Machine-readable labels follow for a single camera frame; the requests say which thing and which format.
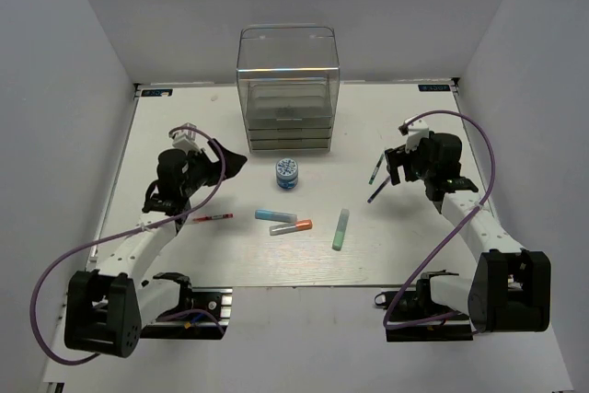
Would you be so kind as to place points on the purple pen refill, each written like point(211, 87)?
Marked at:
point(378, 190)

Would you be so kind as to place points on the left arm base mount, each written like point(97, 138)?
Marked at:
point(205, 318)

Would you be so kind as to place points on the clear acrylic drawer organizer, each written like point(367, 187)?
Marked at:
point(288, 83)

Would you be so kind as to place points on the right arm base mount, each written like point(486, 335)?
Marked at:
point(419, 327)

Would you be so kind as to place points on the left blue corner label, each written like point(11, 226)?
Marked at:
point(156, 93)

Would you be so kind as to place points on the right blue corner label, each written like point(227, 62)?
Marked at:
point(434, 88)

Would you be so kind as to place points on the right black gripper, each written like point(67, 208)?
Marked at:
point(423, 146)

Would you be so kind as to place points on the orange highlighter marker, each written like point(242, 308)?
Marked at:
point(288, 228)

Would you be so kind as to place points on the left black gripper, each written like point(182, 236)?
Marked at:
point(234, 163)

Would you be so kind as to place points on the red pen refill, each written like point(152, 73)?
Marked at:
point(215, 217)

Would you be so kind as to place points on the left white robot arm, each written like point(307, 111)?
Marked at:
point(108, 308)

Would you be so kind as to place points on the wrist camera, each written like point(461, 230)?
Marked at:
point(185, 139)
point(414, 132)

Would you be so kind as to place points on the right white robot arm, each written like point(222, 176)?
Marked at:
point(510, 288)

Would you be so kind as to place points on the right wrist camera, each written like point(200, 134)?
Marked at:
point(414, 132)

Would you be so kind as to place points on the green pen refill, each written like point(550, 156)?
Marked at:
point(376, 169)

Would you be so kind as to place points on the blue round tape jar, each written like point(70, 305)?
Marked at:
point(286, 173)

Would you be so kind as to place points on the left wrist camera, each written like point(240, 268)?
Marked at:
point(185, 139)

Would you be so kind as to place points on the blue highlighter marker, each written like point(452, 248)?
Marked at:
point(267, 215)

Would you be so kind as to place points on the blue corner label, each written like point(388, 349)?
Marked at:
point(434, 88)
point(156, 93)

